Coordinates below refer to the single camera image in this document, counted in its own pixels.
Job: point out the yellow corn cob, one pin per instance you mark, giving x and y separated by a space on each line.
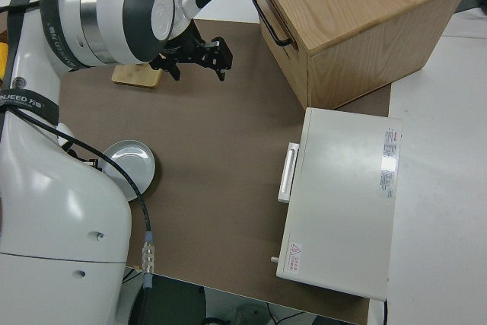
2 58

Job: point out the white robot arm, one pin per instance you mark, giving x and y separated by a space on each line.
57 207

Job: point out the wooden drawer cabinet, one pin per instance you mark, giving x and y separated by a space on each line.
361 9

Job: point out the brown table mat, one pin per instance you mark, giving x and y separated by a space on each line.
228 150

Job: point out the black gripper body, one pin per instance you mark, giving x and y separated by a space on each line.
81 160
186 51

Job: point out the white toaster oven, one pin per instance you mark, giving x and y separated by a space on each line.
342 203

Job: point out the brown wicker basket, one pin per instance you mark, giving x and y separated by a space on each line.
2 36

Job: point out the gray plate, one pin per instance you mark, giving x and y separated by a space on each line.
131 161

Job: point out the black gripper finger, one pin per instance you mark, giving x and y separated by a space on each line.
218 56
169 68

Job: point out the wooden mug tree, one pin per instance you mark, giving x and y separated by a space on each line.
133 77

